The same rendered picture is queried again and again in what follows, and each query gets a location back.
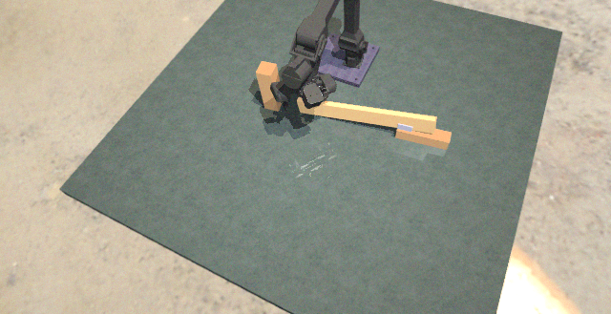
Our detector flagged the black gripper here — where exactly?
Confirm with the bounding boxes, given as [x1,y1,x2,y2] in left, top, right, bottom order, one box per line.
[270,72,337,111]

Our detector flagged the long wooden rail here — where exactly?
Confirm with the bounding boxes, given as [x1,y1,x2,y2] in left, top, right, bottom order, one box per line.
[297,97,437,134]

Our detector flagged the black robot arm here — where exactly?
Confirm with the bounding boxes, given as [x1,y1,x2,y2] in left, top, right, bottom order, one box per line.
[282,0,369,109]

